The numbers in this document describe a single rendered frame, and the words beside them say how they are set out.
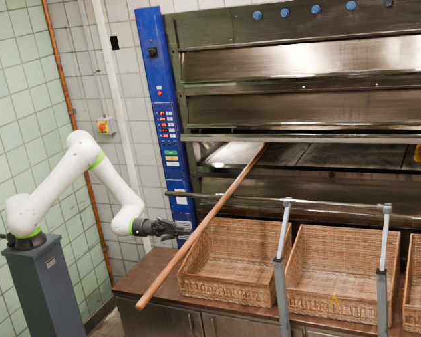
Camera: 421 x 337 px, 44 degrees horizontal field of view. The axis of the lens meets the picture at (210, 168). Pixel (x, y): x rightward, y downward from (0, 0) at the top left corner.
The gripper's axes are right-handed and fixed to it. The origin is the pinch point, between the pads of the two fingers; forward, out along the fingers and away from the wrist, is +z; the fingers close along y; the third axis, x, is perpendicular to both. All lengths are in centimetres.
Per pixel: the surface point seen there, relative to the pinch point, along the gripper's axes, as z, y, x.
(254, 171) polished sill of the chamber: 4, 4, -81
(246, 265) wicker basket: -2, 61, -67
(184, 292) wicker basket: -27, 59, -32
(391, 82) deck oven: 82, -46, -80
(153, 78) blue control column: -52, -55, -79
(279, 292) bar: 35, 42, -21
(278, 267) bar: 36.2, 27.5, -20.8
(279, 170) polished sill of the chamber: 20, 3, -81
